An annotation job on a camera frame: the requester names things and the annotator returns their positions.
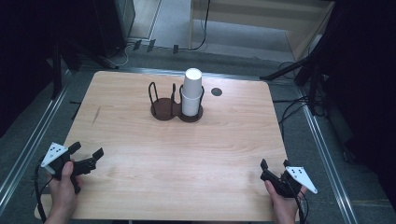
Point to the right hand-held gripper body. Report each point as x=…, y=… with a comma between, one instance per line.
x=297, y=179

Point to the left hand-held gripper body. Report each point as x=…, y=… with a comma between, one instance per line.
x=54, y=153

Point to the dark brown cup holder rack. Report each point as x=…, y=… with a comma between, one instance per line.
x=163, y=110

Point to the stack of white paper cups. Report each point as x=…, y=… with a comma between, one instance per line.
x=191, y=90

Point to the person's right hand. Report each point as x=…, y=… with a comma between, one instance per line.
x=285, y=210

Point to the person's left hand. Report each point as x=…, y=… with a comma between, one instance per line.
x=62, y=194

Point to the black metal stand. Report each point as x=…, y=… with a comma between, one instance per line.
x=56, y=71

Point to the black tripod stand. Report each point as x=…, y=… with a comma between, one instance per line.
x=313, y=81

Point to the dark round table grommet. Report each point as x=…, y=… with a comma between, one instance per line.
x=216, y=91

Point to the black cabinet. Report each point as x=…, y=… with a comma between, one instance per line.
x=112, y=25

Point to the aluminium floor rail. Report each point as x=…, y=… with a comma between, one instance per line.
x=327, y=161
x=34, y=146

